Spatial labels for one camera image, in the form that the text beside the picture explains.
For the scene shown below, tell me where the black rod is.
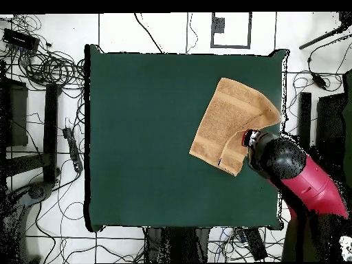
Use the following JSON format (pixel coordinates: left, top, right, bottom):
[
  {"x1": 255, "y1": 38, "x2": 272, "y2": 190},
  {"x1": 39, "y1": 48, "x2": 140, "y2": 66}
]
[{"x1": 298, "y1": 23, "x2": 352, "y2": 50}]

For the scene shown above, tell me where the grey square floor frame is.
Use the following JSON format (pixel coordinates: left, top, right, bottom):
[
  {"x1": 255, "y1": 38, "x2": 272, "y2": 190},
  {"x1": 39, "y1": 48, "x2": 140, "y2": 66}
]
[{"x1": 210, "y1": 12, "x2": 252, "y2": 50}]

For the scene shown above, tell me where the black flat bar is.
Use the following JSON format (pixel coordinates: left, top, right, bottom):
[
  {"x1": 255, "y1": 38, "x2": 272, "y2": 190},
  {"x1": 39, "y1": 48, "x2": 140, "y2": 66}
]
[{"x1": 243, "y1": 227, "x2": 268, "y2": 261}]

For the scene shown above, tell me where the tangled black cable bundle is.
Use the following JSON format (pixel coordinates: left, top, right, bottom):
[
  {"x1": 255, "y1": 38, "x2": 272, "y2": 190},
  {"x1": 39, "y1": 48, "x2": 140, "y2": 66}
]
[{"x1": 16, "y1": 49, "x2": 86, "y2": 90}]

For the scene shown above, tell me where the dark green table cloth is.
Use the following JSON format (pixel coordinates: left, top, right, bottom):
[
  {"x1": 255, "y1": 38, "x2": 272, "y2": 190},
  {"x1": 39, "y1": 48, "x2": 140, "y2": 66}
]
[{"x1": 83, "y1": 43, "x2": 289, "y2": 233}]

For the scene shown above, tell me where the black power adapter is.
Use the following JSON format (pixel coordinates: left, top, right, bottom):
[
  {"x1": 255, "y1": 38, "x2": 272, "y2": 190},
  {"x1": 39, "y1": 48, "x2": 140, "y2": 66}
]
[{"x1": 311, "y1": 73, "x2": 328, "y2": 90}]

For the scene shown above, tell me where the black rectangular box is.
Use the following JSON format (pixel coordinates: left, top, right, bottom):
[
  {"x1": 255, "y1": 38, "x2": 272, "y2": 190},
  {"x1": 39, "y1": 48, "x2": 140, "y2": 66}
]
[{"x1": 2, "y1": 27, "x2": 41, "y2": 52}]

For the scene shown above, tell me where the tan terry towel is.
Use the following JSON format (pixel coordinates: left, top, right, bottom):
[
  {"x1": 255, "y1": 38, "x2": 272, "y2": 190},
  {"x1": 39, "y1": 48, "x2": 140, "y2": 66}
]
[{"x1": 188, "y1": 77, "x2": 283, "y2": 177}]

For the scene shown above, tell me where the black power strip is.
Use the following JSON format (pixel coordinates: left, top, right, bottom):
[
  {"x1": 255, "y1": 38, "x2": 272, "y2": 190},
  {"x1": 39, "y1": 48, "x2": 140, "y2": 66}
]
[{"x1": 62, "y1": 126, "x2": 84, "y2": 173}]

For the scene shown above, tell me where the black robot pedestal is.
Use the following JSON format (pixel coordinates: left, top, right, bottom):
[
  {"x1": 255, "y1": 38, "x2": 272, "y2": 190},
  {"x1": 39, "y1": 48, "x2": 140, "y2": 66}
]
[{"x1": 144, "y1": 226, "x2": 211, "y2": 263}]

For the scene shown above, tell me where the dark flat panel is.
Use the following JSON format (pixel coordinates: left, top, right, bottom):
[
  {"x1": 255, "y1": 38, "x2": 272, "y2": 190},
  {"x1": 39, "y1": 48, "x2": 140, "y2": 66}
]
[
  {"x1": 5, "y1": 78, "x2": 29, "y2": 147},
  {"x1": 313, "y1": 93, "x2": 348, "y2": 166}
]

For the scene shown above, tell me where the black stand base foot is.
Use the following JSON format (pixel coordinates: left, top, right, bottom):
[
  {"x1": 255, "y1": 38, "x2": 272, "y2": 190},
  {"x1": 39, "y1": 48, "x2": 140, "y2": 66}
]
[{"x1": 0, "y1": 181, "x2": 54, "y2": 263}]

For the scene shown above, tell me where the black upright post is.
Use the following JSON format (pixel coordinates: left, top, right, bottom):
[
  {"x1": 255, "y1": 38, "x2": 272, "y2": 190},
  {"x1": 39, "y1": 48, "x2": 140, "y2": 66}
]
[
  {"x1": 295, "y1": 91, "x2": 313, "y2": 151},
  {"x1": 43, "y1": 83, "x2": 60, "y2": 184}
]

